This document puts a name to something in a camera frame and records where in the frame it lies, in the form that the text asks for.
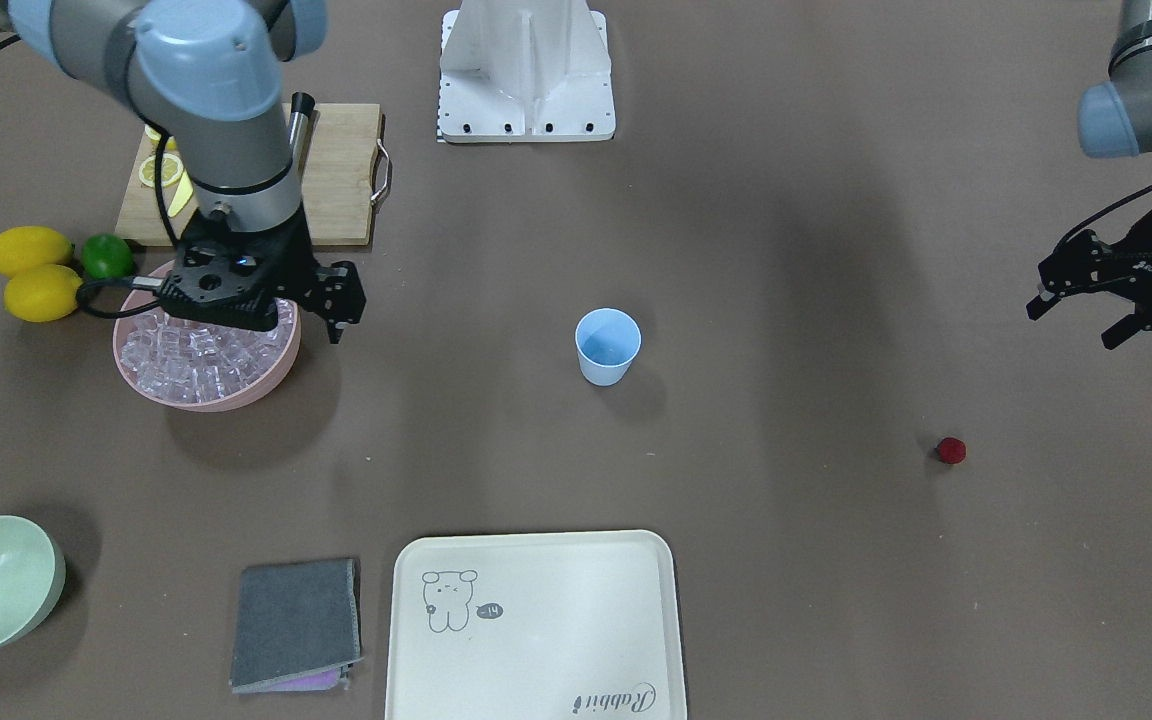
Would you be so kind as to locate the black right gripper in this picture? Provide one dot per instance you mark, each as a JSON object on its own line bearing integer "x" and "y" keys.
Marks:
{"x": 298, "y": 262}

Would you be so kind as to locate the grey folded cloth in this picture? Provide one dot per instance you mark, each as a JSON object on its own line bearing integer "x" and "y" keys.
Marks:
{"x": 296, "y": 627}

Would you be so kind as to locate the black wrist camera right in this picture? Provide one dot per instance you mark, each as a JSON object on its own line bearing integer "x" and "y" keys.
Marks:
{"x": 209, "y": 283}

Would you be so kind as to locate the metal rod with black tip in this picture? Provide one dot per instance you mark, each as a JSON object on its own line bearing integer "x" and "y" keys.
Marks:
{"x": 301, "y": 128}

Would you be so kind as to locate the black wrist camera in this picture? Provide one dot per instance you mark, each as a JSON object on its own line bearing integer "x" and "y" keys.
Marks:
{"x": 209, "y": 283}
{"x": 1085, "y": 264}

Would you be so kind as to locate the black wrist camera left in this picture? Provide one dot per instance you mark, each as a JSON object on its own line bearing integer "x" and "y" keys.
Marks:
{"x": 1085, "y": 264}

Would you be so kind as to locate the pink bowl of ice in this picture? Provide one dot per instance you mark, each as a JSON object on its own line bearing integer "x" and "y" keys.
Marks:
{"x": 205, "y": 368}

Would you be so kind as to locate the yellow lemon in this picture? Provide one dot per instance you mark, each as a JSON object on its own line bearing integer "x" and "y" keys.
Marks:
{"x": 42, "y": 294}
{"x": 24, "y": 247}

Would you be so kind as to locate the blue plastic cup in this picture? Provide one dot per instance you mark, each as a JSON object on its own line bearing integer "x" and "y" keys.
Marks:
{"x": 608, "y": 341}

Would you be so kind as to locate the lemon slice upper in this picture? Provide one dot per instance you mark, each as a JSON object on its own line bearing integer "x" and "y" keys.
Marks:
{"x": 165, "y": 170}

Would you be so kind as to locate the yellow plastic knife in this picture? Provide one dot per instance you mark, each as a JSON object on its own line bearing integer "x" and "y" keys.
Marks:
{"x": 184, "y": 192}

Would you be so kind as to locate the wooden cutting board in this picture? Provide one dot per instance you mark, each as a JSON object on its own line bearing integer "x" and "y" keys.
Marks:
{"x": 339, "y": 183}

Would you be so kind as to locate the cream rabbit tray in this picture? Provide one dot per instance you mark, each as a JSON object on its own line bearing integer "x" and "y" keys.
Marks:
{"x": 565, "y": 625}

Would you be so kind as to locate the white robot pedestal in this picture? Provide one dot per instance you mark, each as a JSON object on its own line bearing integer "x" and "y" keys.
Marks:
{"x": 525, "y": 72}

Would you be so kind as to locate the red strawberry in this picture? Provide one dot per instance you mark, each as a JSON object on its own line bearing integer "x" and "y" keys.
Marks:
{"x": 950, "y": 450}

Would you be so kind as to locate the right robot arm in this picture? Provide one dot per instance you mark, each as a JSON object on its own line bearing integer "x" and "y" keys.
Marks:
{"x": 209, "y": 74}

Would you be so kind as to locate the green lime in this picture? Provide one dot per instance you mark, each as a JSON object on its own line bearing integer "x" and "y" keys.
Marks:
{"x": 107, "y": 256}

